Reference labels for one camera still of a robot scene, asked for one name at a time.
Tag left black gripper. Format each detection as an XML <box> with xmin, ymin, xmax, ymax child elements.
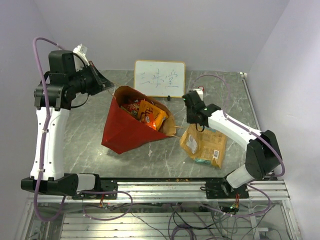
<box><xmin>68</xmin><ymin>60</ymin><xmax>115</xmax><ymax>96</ymax></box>

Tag tan snack bag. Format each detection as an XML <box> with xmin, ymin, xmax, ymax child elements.
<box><xmin>179</xmin><ymin>124</ymin><xmax>227</xmax><ymax>169</ymax></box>

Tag orange kettle chips bag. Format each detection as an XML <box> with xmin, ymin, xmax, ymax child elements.
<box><xmin>138</xmin><ymin>100</ymin><xmax>169</xmax><ymax>129</ymax></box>

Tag red paper bag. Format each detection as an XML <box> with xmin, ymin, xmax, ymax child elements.
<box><xmin>101</xmin><ymin>85</ymin><xmax>177</xmax><ymax>154</ymax></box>

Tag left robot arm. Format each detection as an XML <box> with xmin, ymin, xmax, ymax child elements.
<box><xmin>20</xmin><ymin>46</ymin><xmax>114</xmax><ymax>199</ymax></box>

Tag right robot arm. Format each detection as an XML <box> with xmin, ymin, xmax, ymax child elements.
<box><xmin>182</xmin><ymin>88</ymin><xmax>285</xmax><ymax>198</ymax></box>

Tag red snack pack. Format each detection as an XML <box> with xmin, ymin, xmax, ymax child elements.
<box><xmin>120</xmin><ymin>99</ymin><xmax>141</xmax><ymax>119</ymax></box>

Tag small whiteboard with stand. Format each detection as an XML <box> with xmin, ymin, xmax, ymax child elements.
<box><xmin>133</xmin><ymin>60</ymin><xmax>186</xmax><ymax>98</ymax></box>

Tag orange snack pack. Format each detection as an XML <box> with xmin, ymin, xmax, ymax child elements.
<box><xmin>140</xmin><ymin>113</ymin><xmax>160</xmax><ymax>131</ymax></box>

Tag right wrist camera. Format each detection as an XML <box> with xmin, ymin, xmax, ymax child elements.
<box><xmin>193</xmin><ymin>88</ymin><xmax>204</xmax><ymax>100</ymax></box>

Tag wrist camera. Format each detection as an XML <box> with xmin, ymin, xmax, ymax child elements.
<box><xmin>73</xmin><ymin>44</ymin><xmax>89</xmax><ymax>72</ymax></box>
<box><xmin>193</xmin><ymin>88</ymin><xmax>204</xmax><ymax>100</ymax></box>

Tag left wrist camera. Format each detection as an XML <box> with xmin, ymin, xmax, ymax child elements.
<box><xmin>73</xmin><ymin>44</ymin><xmax>89</xmax><ymax>72</ymax></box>

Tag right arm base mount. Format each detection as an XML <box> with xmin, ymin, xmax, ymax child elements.
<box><xmin>200</xmin><ymin>181</ymin><xmax>249</xmax><ymax>200</ymax></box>

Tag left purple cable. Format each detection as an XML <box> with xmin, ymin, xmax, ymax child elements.
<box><xmin>32</xmin><ymin>37</ymin><xmax>67</xmax><ymax>222</ymax></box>

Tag aluminium rail frame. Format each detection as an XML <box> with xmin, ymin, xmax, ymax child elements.
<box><xmin>16</xmin><ymin>178</ymin><xmax>302</xmax><ymax>240</ymax></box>

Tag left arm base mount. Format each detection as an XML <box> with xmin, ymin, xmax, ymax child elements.
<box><xmin>101</xmin><ymin>180</ymin><xmax>118</xmax><ymax>200</ymax></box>

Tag loose wires under table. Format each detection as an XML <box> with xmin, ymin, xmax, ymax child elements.
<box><xmin>82</xmin><ymin>193</ymin><xmax>271</xmax><ymax>240</ymax></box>

